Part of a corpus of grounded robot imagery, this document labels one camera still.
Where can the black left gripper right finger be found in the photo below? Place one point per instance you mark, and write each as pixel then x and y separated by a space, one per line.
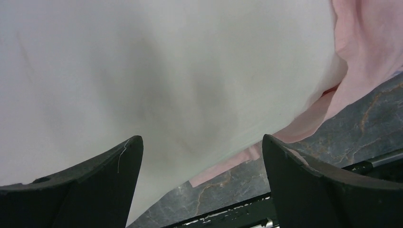
pixel 309 193

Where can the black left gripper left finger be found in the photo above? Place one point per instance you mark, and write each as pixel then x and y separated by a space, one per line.
pixel 96 193

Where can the white pillow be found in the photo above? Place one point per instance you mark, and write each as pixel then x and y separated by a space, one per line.
pixel 198 80

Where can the blue and pink printed pillowcase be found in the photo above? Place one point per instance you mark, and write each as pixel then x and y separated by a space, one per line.
pixel 362 56

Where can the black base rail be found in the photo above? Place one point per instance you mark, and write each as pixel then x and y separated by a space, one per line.
pixel 259 212

